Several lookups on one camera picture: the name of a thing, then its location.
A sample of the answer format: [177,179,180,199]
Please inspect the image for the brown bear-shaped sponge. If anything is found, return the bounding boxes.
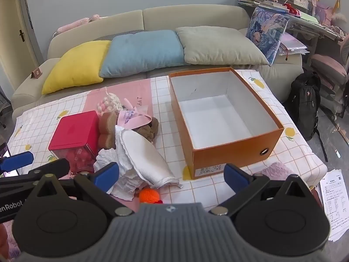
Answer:
[98,111,118,149]

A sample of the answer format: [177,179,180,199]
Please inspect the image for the checkered tablecloth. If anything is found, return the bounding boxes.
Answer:
[7,68,328,213]

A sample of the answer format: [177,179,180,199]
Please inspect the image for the red tin box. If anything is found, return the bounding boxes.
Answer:
[48,110,100,174]

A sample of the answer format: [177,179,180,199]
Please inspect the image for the blue pillow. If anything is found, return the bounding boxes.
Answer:
[99,29,186,78]

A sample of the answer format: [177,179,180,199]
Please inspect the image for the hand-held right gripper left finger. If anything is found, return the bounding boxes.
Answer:
[33,162,131,219]

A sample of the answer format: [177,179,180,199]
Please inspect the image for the pink plastic folder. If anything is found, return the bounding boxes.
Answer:
[278,31,310,56]

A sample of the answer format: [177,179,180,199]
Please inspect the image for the black backpack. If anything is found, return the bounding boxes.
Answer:
[284,71,329,162]

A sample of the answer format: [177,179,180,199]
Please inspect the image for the pink desk chair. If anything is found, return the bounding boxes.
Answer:
[311,37,349,121]

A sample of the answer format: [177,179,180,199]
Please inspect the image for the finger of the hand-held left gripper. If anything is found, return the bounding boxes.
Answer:
[0,158,70,194]
[0,151,34,172]

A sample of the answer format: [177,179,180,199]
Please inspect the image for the grey desk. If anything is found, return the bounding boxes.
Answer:
[284,14,347,60]

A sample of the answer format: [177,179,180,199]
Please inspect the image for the pink white knitted toy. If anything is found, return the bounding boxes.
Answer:
[96,87,123,114]

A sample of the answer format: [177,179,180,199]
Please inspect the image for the orange crochet ball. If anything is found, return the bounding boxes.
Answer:
[139,188,163,205]

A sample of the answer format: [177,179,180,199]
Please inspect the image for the beige sofa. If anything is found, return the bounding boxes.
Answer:
[11,4,304,121]

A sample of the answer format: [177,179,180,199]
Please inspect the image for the stack of books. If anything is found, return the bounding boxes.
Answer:
[238,0,289,13]

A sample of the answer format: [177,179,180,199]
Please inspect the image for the white tissue paper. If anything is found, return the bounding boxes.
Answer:
[115,126,180,189]

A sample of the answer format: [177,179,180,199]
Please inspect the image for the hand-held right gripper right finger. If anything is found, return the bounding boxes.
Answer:
[209,163,314,216]

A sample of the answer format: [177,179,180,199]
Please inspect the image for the printed figure pillow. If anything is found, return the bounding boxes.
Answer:
[245,7,290,65]

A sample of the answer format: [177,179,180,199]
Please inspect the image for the beige pillow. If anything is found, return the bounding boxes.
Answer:
[176,26,270,66]

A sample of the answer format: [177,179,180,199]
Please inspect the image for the pink fuzzy cloth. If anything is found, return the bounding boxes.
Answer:
[259,162,295,181]

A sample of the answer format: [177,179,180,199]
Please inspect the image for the white cloth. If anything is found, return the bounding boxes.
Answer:
[94,149,145,201]

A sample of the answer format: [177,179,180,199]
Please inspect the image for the cream door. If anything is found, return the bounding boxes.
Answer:
[0,0,43,93]

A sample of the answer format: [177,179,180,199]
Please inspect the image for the dark brown plush toy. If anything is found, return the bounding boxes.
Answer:
[135,117,159,144]

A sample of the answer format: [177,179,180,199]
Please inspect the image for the pink plush toy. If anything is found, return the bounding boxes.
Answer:
[57,14,101,33]

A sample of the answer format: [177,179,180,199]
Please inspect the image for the orange cardboard box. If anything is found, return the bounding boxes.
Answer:
[168,67,284,180]

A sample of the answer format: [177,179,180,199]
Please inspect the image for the printed paper sheets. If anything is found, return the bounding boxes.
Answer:
[318,169,348,242]

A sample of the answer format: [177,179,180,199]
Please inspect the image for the yellow pillow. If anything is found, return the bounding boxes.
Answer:
[41,40,112,95]

